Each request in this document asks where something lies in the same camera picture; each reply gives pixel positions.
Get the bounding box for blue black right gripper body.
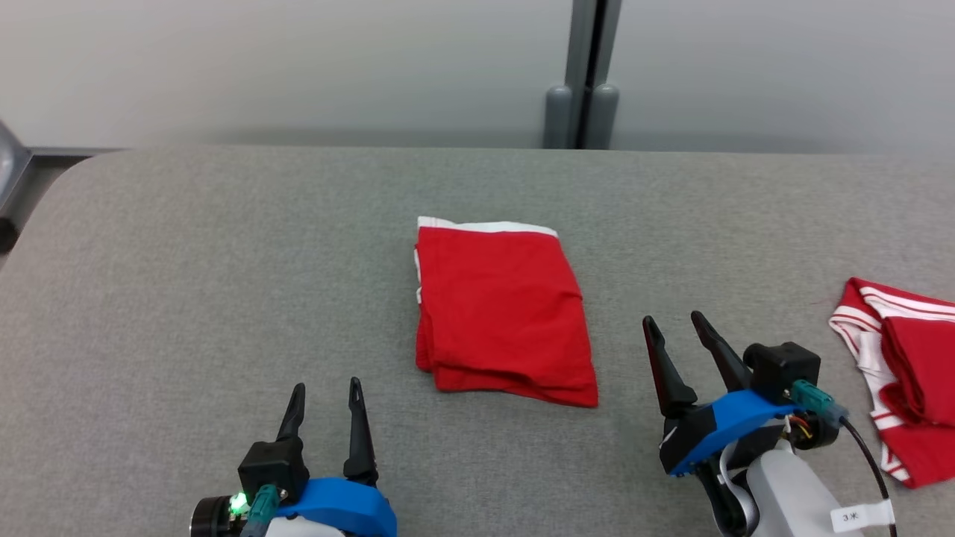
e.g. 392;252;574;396
659;388;841;478

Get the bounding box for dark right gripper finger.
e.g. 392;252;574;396
642;315;699;419
690;311;754;393

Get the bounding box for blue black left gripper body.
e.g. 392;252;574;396
189;477;398;537

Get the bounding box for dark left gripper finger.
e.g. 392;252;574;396
276;383;307;442
343;377;380;486

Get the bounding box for red shorts white stripes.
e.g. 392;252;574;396
414;216;599;409

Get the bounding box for red basketball jersey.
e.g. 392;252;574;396
828;277;955;489

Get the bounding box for black cable teal connector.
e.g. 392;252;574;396
240;485;281;537
791;380;896;537

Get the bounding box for white cable label tag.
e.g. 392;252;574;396
830;500;895;533

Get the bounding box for grey cylinder post bumper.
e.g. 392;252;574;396
589;83;620;150
544;84;574;150

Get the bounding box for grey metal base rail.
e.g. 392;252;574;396
30;147;128;159

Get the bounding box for grey metal partition post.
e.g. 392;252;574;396
565;0;622;150

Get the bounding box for grey metal bracket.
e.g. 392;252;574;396
0;119;34;251

